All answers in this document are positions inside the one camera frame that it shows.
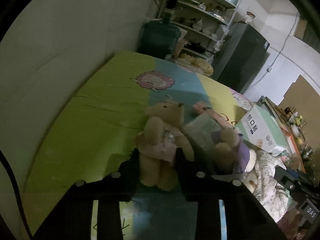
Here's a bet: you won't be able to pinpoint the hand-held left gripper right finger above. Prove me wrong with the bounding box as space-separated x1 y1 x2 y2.
174 148 288 240

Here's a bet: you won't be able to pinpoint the white metal shelf rack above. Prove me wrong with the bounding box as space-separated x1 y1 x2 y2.
150 0 238 60

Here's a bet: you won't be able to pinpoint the yellow plastic bag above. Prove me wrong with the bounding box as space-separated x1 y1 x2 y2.
177 54 214 75

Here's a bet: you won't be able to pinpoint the green water jug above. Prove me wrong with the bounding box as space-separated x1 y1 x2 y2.
137 15 182 60

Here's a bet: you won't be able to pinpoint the white and green carton box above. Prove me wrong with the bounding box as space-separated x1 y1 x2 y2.
235 104 292 155

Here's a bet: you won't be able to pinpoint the clear jar with red lid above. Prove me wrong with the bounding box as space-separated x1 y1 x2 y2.
244 11 257 24

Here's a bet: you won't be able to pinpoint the brown teddy bear purple clothes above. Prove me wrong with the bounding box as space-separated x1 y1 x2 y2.
210 127 259 193

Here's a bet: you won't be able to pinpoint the dark grey refrigerator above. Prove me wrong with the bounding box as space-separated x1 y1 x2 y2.
212 21 270 94

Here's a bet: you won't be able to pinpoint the pink pouch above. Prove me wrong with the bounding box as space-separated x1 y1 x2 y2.
192 102 237 128

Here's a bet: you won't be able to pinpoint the black pan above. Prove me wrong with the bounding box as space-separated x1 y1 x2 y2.
186 44 205 53

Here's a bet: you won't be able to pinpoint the beige teddy bear pink dress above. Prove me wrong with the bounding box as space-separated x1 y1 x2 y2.
135 102 195 192

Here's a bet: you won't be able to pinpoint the white wall cable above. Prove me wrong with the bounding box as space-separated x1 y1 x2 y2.
240 12 300 93

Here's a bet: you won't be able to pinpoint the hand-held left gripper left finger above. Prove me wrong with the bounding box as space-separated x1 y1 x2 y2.
32 149 141 240

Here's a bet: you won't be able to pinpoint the black water pump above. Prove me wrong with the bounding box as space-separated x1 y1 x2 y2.
165 0 178 16

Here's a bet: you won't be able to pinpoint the cardboard wall sheets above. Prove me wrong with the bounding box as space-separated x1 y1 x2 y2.
279 75 320 128

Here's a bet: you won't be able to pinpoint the spotted print soft cloth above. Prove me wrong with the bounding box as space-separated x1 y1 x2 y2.
250 150 294 224

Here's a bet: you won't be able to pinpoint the green patterned tissue pack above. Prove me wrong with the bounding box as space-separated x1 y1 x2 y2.
184 115 222 155

